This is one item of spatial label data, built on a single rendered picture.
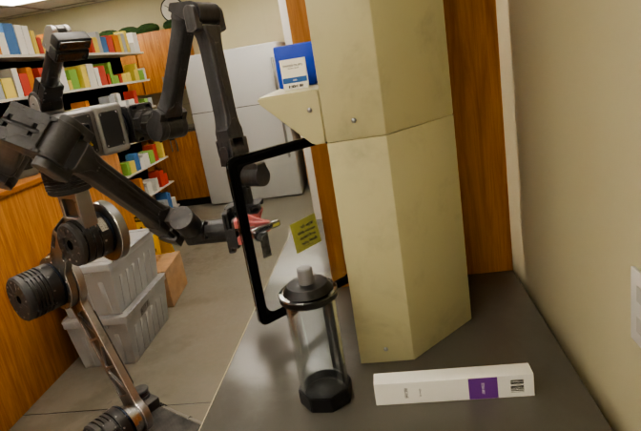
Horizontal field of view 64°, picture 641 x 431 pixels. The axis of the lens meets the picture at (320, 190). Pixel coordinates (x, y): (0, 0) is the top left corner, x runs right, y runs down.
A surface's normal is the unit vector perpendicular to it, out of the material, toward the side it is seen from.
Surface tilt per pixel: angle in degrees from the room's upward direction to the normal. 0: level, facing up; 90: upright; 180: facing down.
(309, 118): 90
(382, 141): 90
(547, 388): 0
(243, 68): 90
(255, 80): 90
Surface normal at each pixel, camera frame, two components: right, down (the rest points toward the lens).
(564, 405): -0.15, -0.95
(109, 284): -0.08, 0.36
